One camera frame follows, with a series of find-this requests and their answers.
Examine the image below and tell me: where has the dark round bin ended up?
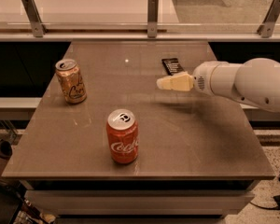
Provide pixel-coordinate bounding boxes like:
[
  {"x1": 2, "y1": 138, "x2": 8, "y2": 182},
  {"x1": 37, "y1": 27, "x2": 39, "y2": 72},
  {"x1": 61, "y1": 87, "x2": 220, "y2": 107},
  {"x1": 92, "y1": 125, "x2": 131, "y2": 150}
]
[{"x1": 0, "y1": 139, "x2": 12, "y2": 160}]

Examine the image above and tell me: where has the black rxbar chocolate bar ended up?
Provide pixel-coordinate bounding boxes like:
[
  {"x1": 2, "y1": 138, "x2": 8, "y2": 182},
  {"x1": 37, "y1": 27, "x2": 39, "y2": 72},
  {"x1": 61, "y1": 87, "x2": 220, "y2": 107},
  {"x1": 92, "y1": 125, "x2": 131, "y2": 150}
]
[{"x1": 161, "y1": 58, "x2": 184, "y2": 76}]

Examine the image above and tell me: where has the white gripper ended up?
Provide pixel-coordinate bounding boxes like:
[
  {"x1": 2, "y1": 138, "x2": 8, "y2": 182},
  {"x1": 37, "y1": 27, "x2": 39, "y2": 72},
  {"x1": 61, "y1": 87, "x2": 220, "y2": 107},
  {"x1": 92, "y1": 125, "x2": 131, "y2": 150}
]
[{"x1": 157, "y1": 61, "x2": 227, "y2": 96}]

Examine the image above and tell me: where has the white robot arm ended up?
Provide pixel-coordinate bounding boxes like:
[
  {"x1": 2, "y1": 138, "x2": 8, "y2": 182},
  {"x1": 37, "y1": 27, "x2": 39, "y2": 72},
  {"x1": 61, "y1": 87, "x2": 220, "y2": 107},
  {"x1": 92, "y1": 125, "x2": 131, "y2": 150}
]
[{"x1": 157, "y1": 58, "x2": 280, "y2": 113}]

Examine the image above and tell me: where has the right metal rail bracket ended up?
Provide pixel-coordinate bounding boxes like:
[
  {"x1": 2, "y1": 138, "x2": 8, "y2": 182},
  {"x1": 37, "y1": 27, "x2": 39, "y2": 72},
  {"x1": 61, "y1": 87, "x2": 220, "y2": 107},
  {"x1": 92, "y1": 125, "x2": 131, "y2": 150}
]
[{"x1": 257, "y1": 0, "x2": 280, "y2": 38}]

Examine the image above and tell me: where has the metal rail bracket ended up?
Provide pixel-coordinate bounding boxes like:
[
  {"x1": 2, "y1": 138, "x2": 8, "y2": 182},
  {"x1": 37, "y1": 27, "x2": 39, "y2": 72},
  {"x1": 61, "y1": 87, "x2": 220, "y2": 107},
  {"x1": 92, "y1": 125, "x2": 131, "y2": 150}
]
[
  {"x1": 21, "y1": 0, "x2": 47, "y2": 37},
  {"x1": 147, "y1": 0, "x2": 159, "y2": 38},
  {"x1": 257, "y1": 0, "x2": 280, "y2": 38}
]

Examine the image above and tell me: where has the gold lacroix can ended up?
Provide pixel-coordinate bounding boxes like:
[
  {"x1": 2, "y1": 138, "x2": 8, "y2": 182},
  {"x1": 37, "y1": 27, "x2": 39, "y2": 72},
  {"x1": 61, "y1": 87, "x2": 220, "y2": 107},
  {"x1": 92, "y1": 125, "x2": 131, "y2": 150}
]
[{"x1": 55, "y1": 59, "x2": 87, "y2": 104}]

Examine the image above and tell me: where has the middle metal rail bracket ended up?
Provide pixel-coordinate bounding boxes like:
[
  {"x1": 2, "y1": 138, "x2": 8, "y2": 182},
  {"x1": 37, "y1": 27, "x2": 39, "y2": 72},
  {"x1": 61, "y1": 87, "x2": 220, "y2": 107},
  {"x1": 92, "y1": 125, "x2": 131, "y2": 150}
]
[{"x1": 147, "y1": 0, "x2": 159, "y2": 38}]

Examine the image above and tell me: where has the white drawer front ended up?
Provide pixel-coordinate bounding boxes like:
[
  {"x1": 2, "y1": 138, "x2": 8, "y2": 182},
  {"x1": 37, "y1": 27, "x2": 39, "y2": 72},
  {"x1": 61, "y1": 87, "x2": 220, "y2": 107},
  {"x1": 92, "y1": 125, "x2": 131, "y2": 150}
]
[{"x1": 25, "y1": 190, "x2": 254, "y2": 216}]

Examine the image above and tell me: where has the red coca-cola can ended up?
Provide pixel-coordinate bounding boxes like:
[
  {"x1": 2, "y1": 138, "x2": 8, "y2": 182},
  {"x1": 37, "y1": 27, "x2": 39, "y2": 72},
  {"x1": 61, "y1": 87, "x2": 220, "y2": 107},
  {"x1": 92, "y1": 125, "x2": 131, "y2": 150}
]
[{"x1": 106, "y1": 109, "x2": 139, "y2": 164}]

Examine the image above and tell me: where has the left metal rail bracket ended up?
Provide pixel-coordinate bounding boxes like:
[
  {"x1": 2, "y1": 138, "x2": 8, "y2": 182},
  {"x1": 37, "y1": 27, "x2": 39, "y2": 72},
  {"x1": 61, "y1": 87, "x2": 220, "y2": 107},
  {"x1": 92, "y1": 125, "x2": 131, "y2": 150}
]
[{"x1": 21, "y1": 0, "x2": 47, "y2": 37}]

